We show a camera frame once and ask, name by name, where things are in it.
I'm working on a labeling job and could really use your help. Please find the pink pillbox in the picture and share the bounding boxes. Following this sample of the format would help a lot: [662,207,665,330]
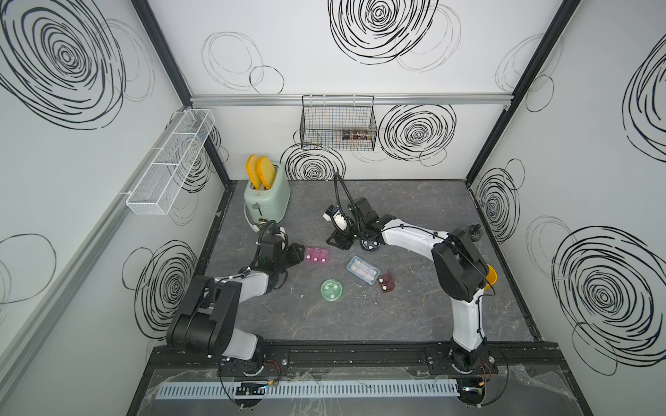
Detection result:
[305,247,330,263]

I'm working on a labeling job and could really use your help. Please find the blue rectangular pillbox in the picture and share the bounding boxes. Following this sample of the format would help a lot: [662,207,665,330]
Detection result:
[345,256,381,284]

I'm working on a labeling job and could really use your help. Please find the green round pillbox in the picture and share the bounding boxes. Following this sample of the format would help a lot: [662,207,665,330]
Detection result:
[320,279,343,302]

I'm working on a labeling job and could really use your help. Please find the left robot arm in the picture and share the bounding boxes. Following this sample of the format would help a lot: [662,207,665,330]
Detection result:
[166,225,306,367]

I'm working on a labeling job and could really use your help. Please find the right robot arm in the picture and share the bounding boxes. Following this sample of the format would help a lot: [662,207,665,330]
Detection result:
[323,198,490,374]

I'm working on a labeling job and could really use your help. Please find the mint green toaster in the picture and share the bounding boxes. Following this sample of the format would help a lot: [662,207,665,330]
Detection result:
[244,163,291,227]

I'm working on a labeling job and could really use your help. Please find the dark red pillbox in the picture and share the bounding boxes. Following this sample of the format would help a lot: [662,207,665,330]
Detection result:
[377,270,396,293]

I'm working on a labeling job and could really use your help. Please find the right toast slice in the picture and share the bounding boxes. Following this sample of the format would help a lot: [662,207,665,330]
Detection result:
[257,156,277,190]

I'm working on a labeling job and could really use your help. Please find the toast slice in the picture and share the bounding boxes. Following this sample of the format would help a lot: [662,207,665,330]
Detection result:
[257,156,277,190]
[246,154,262,190]

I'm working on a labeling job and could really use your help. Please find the spice jars in basket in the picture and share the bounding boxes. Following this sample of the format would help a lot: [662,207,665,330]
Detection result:
[342,130,373,140]

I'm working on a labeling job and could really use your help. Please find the left toast slice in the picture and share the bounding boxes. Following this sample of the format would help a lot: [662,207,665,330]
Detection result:
[246,154,262,190]

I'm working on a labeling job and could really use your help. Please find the glass bottle black cap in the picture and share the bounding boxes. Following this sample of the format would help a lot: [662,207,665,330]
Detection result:
[467,224,483,242]

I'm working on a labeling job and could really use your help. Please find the yellow mug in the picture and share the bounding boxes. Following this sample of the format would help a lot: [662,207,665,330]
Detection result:
[485,265,498,291]

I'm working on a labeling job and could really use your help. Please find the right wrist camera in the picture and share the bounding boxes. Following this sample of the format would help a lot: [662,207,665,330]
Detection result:
[323,205,348,232]

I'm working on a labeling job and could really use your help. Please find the black wire basket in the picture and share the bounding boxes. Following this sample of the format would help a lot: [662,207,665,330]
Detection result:
[299,104,378,152]

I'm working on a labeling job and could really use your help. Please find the aluminium wall rail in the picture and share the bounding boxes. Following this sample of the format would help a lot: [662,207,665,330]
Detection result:
[191,93,513,107]

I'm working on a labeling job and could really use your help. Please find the white wire shelf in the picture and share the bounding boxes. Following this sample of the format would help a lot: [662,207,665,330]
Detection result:
[126,107,214,216]

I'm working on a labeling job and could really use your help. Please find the white slotted cable duct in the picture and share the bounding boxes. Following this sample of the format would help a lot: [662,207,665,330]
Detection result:
[155,379,460,400]

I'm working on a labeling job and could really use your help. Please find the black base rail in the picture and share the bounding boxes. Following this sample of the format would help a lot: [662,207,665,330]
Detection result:
[144,341,565,376]

